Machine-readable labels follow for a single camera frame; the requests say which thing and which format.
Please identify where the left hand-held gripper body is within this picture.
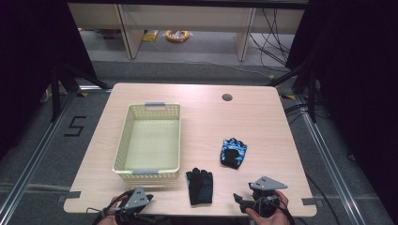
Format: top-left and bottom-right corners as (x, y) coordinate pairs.
(115, 186), (150, 225)

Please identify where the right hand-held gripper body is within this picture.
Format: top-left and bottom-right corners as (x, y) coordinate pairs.
(248, 175), (289, 218)

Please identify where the black glove with blue dots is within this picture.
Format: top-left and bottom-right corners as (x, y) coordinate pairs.
(185, 167), (215, 206)

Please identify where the black and blue fingerless glove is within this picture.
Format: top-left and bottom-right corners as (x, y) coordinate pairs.
(220, 137), (248, 171)

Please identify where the pale yellow plastic basket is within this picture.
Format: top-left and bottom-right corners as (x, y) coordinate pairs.
(112, 101), (182, 182)

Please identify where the person's right hand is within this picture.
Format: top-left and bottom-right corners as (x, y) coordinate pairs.
(245, 189), (291, 225)

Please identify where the person's left hand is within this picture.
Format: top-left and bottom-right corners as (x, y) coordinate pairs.
(96, 190), (130, 225)

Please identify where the black tape floor marker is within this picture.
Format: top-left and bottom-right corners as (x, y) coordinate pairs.
(64, 115), (87, 138)

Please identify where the black metal stand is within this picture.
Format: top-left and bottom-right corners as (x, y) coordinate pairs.
(50, 62), (113, 123)
(266, 60), (318, 124)

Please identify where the black curtain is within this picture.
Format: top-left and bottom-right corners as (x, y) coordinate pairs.
(284, 0), (398, 225)
(0, 0), (98, 160)

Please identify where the yellow packet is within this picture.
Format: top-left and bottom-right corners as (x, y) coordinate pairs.
(142, 29), (160, 43)

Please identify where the white shelf unit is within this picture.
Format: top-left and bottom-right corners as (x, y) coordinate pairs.
(67, 3), (306, 63)

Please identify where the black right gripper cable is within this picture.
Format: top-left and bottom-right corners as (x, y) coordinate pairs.
(252, 195), (297, 225)

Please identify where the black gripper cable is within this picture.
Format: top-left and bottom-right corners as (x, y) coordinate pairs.
(85, 194), (128, 221)
(252, 195), (297, 225)

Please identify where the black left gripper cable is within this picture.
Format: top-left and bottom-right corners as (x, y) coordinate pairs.
(85, 194), (128, 221)

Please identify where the black floor cable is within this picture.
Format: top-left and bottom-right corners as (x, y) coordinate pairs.
(304, 173), (343, 225)

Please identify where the aluminium floor rail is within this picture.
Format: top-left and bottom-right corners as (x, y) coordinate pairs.
(295, 95), (367, 225)
(0, 90), (79, 219)

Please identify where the bundle of black floor cables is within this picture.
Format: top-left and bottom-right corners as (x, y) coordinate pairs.
(249, 7), (292, 68)

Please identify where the yellow cable coil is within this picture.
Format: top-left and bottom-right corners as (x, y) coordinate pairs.
(164, 29), (191, 43)

